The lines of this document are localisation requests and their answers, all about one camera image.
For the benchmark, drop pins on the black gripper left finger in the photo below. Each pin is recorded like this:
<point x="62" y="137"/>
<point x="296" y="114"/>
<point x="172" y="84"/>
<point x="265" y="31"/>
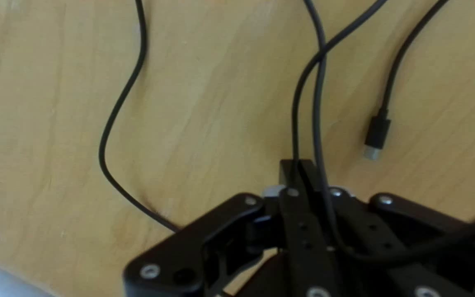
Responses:
<point x="222" y="236"/>

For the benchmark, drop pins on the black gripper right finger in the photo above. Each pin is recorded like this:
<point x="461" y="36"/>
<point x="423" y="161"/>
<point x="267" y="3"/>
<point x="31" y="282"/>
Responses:
<point x="403" y="236"/>

